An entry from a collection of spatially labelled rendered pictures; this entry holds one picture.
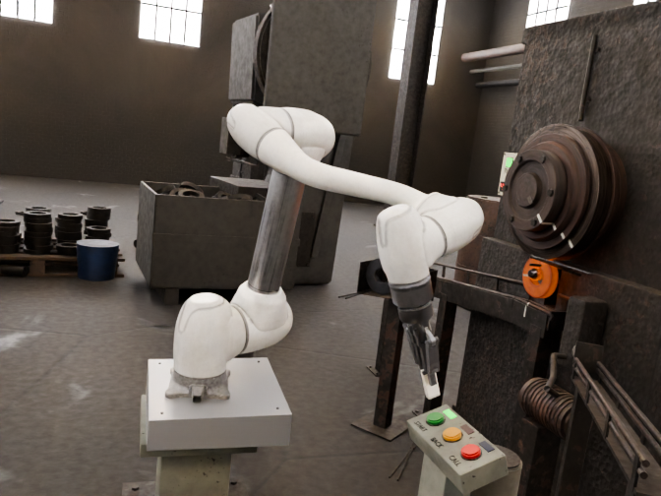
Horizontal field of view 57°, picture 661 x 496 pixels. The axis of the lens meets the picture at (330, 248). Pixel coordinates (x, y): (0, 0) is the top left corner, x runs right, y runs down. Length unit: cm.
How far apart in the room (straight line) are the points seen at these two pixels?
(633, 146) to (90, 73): 1038
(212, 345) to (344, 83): 320
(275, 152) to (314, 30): 312
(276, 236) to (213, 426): 55
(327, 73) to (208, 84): 741
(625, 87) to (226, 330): 151
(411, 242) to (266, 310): 72
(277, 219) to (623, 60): 128
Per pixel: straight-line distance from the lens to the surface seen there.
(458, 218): 135
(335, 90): 464
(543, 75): 263
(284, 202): 174
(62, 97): 1177
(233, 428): 176
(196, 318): 175
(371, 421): 281
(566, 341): 216
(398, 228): 124
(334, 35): 466
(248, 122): 158
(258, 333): 186
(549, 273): 225
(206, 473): 192
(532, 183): 218
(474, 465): 134
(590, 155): 213
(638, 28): 233
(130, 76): 1177
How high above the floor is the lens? 121
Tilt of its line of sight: 10 degrees down
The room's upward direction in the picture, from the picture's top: 7 degrees clockwise
